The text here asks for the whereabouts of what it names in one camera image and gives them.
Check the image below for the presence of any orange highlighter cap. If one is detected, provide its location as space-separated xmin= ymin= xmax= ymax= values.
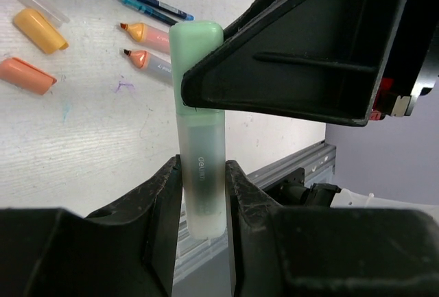
xmin=13 ymin=8 xmax=69 ymax=55

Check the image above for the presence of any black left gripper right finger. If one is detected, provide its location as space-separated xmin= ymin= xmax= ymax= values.
xmin=225 ymin=161 xmax=438 ymax=296

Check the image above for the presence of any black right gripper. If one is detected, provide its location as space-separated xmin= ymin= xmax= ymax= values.
xmin=370 ymin=0 xmax=438 ymax=121

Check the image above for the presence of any orange capped marker pen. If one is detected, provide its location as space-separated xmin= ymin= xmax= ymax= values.
xmin=121 ymin=49 xmax=172 ymax=86

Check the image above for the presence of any salmon orange marker cap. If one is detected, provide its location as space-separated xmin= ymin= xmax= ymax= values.
xmin=1 ymin=58 xmax=57 ymax=95

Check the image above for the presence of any blue gel pen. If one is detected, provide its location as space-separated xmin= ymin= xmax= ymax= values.
xmin=118 ymin=0 xmax=178 ymax=26
xmin=134 ymin=0 xmax=195 ymax=21

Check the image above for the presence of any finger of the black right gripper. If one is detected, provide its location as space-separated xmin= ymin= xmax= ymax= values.
xmin=181 ymin=0 xmax=407 ymax=126

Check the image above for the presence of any green highlighter cap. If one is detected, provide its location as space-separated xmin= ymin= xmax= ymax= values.
xmin=169 ymin=21 xmax=226 ymax=239

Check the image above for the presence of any orange pink highlighter pen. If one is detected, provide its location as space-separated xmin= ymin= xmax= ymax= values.
xmin=119 ymin=23 xmax=170 ymax=54

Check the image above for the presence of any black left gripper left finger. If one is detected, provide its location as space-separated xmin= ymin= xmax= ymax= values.
xmin=1 ymin=156 xmax=182 ymax=296

